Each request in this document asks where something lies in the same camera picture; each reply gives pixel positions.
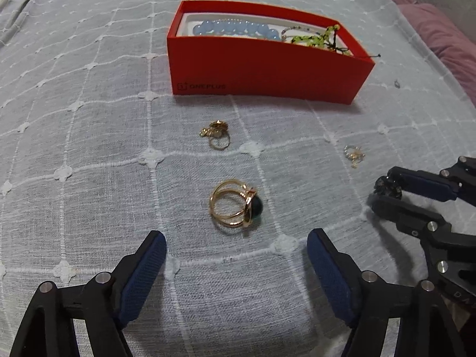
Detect grey grid bedspread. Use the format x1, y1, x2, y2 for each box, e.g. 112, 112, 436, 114
1, 0, 475, 356

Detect teal seed bead bracelet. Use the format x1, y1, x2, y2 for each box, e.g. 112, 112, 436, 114
280, 25, 328, 44

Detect white box insert tray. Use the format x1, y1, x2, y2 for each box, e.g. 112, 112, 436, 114
175, 12, 354, 57

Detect mauve pink duvet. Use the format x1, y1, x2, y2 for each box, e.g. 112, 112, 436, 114
392, 0, 475, 104

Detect blue bead bracelet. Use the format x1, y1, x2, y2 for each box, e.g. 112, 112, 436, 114
192, 19, 283, 42

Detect red cardboard box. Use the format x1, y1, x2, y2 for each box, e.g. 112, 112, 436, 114
166, 0, 375, 105

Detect black flower ring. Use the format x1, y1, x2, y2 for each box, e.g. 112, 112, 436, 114
373, 175, 403, 201

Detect gold ring dark stone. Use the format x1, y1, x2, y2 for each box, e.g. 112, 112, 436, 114
209, 179, 264, 228

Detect small gold flower ring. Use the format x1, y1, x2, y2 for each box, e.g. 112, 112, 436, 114
198, 119, 232, 152

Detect green bead bracelet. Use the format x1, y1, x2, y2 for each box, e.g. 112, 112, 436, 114
289, 24, 382, 60

